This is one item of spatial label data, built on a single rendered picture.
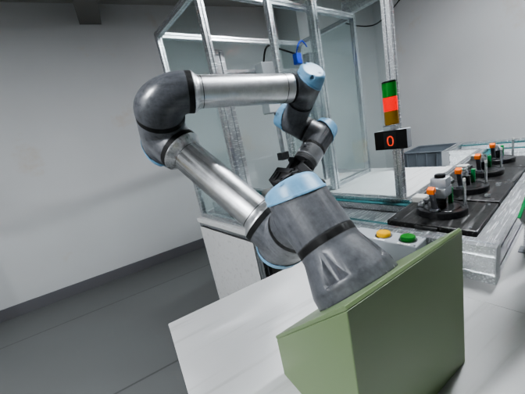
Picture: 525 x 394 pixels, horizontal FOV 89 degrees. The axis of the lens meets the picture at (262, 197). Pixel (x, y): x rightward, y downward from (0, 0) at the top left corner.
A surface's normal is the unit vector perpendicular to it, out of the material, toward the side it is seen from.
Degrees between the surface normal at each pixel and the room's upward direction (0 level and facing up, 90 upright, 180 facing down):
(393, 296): 90
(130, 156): 90
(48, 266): 90
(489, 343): 0
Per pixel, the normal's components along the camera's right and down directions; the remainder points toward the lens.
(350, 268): -0.36, -0.54
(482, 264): -0.75, 0.30
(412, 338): 0.51, 0.11
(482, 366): -0.19, -0.95
